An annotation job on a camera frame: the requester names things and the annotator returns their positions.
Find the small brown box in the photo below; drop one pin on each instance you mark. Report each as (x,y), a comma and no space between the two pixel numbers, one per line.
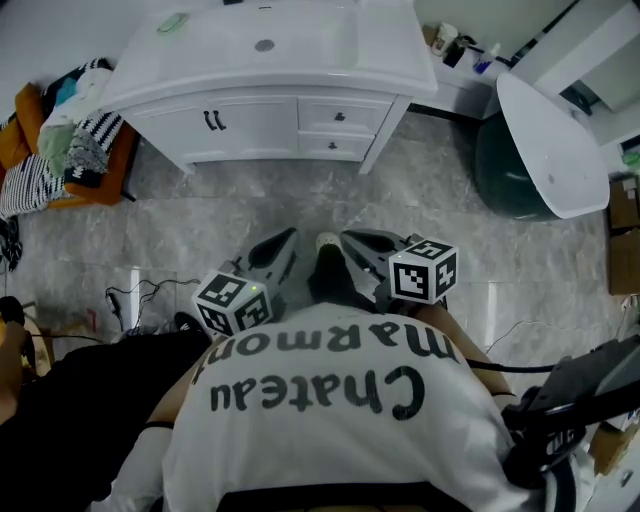
(428,35)

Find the cardboard box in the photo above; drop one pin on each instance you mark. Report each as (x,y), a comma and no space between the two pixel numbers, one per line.
(625,265)
(625,205)

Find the person in white t-shirt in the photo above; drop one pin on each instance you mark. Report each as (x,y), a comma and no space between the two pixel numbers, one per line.
(325,450)

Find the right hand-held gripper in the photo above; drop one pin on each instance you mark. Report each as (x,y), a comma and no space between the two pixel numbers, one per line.
(420,275)

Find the dark square bottle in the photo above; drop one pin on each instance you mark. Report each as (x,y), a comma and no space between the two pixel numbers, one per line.
(452,55)

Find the person's left forearm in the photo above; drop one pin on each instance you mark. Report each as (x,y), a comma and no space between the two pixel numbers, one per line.
(177,395)

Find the dark green white bathtub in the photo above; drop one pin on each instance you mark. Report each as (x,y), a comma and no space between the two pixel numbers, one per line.
(550,150)

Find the black white striped cloth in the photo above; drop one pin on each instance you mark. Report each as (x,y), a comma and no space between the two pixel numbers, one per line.
(25,185)

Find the gray knitted cloth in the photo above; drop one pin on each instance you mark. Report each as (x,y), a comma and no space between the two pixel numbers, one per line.
(85,150)

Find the blue white tube bottle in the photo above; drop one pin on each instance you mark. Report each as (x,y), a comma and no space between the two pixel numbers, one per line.
(484,62)

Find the person's white shoe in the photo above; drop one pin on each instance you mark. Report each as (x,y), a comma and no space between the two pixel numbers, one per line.
(327,241)

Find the person's black trouser leg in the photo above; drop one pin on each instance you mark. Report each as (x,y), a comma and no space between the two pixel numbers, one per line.
(332,285)

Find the black white striped blanket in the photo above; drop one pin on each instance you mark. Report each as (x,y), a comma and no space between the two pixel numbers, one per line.
(102,125)

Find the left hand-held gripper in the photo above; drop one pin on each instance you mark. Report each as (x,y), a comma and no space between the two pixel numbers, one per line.
(230,305)

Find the white low ledge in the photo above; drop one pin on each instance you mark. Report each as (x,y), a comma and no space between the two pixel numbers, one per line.
(450,95)

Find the white cabinet door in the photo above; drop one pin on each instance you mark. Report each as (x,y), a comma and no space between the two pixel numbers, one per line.
(165,132)
(260,127)

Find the white sink countertop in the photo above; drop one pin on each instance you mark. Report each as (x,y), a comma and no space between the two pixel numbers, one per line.
(225,55)

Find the person's right forearm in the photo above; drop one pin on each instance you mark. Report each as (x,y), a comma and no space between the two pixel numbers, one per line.
(450,335)

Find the pale green cloth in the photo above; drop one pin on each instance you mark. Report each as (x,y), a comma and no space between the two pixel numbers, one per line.
(52,142)

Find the white paper cup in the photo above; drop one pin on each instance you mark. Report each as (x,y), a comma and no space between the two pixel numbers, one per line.
(445,37)

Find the small green bottle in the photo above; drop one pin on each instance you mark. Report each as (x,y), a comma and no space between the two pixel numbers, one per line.
(631,160)

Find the white cabinet drawer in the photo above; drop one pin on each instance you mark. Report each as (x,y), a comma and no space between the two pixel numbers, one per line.
(357,146)
(365,117)

